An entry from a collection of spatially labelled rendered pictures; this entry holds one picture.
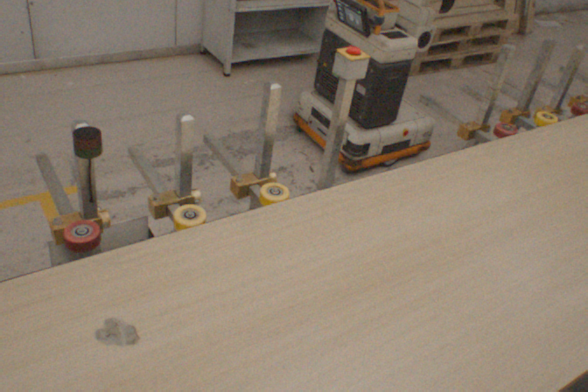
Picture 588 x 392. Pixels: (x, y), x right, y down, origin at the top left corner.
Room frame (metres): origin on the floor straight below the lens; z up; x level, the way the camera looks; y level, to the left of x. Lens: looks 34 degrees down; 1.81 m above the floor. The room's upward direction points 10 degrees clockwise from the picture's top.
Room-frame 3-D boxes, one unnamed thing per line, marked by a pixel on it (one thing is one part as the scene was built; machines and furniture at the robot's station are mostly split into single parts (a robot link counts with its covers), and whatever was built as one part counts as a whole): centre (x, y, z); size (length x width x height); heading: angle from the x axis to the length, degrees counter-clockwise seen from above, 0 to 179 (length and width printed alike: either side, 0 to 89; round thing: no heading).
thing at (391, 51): (3.04, -0.30, 0.59); 0.55 x 0.34 x 0.83; 39
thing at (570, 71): (2.27, -1.08, 0.87); 0.04 x 0.04 x 0.48; 39
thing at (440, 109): (1.99, -0.61, 0.82); 0.43 x 0.03 x 0.04; 39
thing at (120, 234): (1.06, 0.48, 0.75); 0.26 x 0.01 x 0.10; 129
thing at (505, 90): (2.30, -1.00, 0.80); 0.43 x 0.03 x 0.04; 39
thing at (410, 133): (3.09, -0.37, 0.16); 0.67 x 0.64 x 0.25; 129
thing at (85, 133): (0.99, 0.46, 1.03); 0.06 x 0.06 x 0.22; 39
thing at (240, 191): (1.32, 0.12, 0.84); 0.14 x 0.06 x 0.05; 129
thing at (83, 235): (0.93, 0.46, 0.85); 0.08 x 0.08 x 0.11
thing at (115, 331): (0.67, 0.29, 0.91); 0.09 x 0.07 x 0.02; 66
